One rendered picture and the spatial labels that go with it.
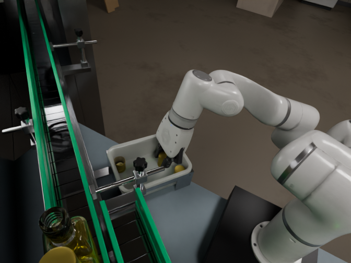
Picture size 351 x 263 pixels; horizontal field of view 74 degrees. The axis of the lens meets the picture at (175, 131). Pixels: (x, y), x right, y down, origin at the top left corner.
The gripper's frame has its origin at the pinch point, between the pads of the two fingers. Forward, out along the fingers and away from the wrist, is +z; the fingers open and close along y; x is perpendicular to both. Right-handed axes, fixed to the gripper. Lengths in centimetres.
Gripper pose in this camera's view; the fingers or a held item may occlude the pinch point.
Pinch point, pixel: (163, 157)
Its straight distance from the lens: 71.6
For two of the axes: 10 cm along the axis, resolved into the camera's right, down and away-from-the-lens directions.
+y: 4.5, 6.8, -5.8
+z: -3.4, 7.3, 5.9
